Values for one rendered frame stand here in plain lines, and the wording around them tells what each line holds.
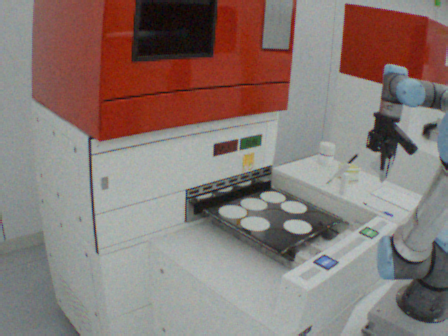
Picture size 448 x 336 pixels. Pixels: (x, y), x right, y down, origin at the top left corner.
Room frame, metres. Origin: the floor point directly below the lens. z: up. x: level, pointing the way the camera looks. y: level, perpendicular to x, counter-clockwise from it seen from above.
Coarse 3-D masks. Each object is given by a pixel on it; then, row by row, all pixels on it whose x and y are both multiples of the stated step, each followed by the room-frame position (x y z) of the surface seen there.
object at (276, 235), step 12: (264, 192) 1.53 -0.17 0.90; (276, 192) 1.54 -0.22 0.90; (228, 204) 1.40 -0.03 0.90; (240, 204) 1.41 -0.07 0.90; (276, 204) 1.43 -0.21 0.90; (264, 216) 1.33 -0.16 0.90; (276, 216) 1.33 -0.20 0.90; (288, 216) 1.34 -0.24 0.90; (300, 216) 1.34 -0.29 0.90; (312, 216) 1.35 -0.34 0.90; (324, 216) 1.35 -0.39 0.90; (240, 228) 1.23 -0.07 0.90; (276, 228) 1.24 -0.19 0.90; (312, 228) 1.25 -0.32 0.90; (264, 240) 1.16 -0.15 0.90; (276, 240) 1.16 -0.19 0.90; (288, 240) 1.17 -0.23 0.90; (300, 240) 1.17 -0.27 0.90
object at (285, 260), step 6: (216, 222) 1.37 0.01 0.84; (222, 228) 1.35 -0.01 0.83; (228, 228) 1.32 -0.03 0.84; (234, 234) 1.30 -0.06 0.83; (240, 234) 1.28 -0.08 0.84; (246, 240) 1.26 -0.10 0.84; (252, 246) 1.24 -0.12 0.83; (258, 246) 1.22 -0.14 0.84; (264, 252) 1.19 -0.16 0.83; (270, 252) 1.18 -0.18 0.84; (276, 258) 1.16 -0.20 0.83; (282, 258) 1.14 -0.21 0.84; (288, 258) 1.13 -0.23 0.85; (282, 264) 1.14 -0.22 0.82; (288, 264) 1.12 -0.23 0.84
